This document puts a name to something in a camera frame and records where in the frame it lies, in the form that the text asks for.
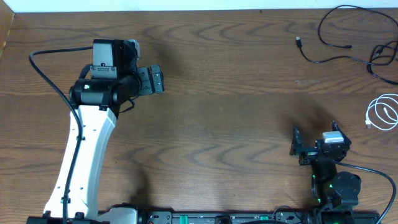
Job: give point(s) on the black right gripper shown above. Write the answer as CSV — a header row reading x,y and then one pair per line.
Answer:
x,y
310,150

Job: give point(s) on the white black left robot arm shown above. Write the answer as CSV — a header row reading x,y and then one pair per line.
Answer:
x,y
112,79

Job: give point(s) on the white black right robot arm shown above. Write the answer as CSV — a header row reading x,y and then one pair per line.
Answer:
x,y
337,192

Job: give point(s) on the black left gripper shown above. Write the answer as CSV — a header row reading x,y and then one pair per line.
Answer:
x,y
145,81

